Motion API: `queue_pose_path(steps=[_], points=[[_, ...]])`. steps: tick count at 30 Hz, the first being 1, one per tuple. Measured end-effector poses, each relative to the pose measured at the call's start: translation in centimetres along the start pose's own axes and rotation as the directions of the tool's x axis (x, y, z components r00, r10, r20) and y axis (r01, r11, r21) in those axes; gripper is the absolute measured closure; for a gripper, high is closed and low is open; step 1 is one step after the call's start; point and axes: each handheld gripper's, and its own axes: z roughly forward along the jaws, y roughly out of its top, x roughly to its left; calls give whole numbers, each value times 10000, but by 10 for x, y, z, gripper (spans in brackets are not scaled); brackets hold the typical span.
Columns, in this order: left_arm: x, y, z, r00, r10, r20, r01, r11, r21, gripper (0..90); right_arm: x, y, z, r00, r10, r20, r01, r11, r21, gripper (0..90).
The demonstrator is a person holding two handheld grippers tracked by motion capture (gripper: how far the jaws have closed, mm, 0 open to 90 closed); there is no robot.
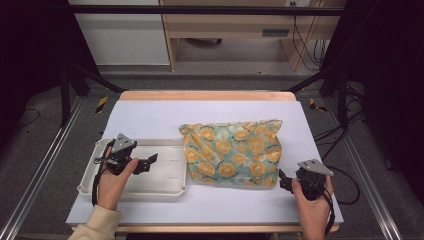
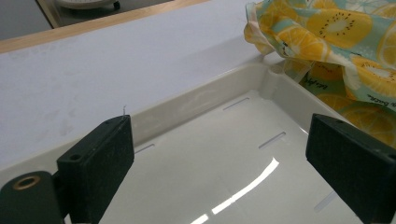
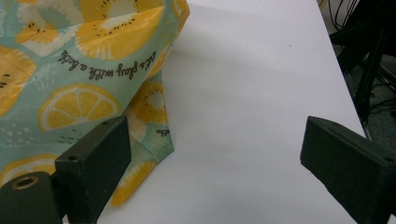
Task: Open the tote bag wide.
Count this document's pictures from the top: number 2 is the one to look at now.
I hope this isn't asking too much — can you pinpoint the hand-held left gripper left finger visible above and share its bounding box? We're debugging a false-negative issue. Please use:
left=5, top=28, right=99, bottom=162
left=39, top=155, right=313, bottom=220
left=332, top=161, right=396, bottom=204
left=56, top=114, right=135, bottom=224

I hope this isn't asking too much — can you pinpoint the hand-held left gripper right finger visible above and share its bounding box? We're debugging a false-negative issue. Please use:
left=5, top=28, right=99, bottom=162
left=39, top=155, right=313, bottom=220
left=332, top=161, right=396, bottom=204
left=305, top=113, right=396, bottom=224

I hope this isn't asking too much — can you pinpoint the white plastic tray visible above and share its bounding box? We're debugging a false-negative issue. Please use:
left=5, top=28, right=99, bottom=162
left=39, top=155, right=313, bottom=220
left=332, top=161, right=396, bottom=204
left=0, top=61, right=396, bottom=224

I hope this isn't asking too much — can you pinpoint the fruit print cloth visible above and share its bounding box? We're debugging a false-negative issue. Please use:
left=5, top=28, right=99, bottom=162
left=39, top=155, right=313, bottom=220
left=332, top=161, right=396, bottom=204
left=243, top=0, right=396, bottom=149

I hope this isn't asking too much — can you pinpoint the white table board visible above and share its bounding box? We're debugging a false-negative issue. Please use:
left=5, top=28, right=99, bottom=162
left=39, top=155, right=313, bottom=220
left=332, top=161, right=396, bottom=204
left=0, top=0, right=269, bottom=171

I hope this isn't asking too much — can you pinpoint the wooden table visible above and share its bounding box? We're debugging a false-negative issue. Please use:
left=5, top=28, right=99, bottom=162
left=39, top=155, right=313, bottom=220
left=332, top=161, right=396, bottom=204
left=0, top=0, right=209, bottom=54

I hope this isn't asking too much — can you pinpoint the wooden desk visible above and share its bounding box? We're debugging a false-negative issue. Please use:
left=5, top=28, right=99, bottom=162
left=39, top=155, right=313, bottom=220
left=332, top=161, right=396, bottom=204
left=35, top=0, right=176, bottom=30

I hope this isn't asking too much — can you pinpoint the office chair base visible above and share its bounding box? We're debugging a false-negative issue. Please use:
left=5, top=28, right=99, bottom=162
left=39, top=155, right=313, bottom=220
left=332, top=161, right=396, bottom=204
left=55, top=0, right=121, bottom=11

